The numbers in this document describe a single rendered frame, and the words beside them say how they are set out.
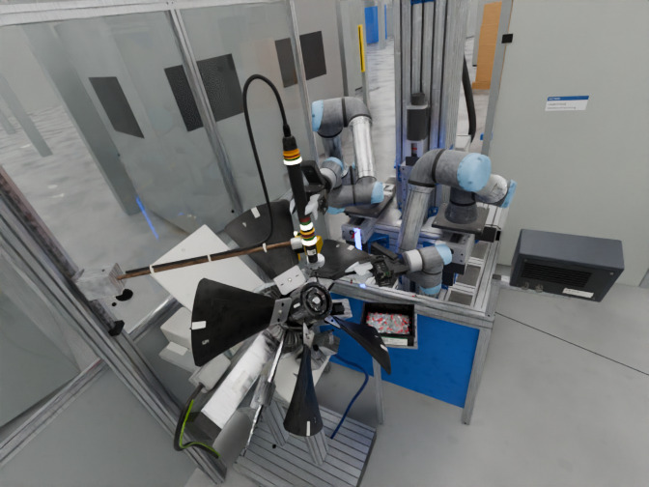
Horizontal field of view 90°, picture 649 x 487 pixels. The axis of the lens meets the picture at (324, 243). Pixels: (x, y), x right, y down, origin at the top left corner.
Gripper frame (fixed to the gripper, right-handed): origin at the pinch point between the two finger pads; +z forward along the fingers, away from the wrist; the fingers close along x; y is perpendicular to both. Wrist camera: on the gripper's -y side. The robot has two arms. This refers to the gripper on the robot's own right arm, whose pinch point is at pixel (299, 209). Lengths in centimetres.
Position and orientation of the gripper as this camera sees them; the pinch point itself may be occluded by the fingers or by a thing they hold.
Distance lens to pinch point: 91.3
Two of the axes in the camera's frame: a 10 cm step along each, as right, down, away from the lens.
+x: -9.5, -0.5, 3.1
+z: -2.8, 5.8, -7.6
